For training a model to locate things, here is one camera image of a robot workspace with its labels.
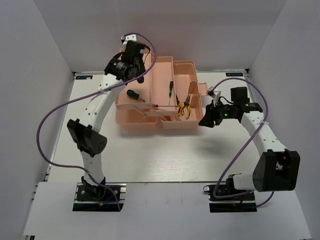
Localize black green precision screwdriver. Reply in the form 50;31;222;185
168;80;174;105

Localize yellow long nose pliers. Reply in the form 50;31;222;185
184;94;191;120

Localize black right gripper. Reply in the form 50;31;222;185
198;98;236;129

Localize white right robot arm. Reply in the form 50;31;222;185
199;87;301;200

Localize pink plastic toolbox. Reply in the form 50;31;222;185
115;50;208;132

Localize left blue table sticker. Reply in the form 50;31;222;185
75;75;93;80

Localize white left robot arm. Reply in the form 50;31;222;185
67;34;149;200

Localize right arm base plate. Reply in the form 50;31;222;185
202;184;257;213

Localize stubby green screwdriver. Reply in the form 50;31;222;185
137;76;144;84

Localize green orange handled screwdriver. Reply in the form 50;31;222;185
126;89;145;102

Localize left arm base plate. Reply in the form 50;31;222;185
72;183;127;212

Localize black blue lock sticker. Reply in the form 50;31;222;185
225;72;244;78

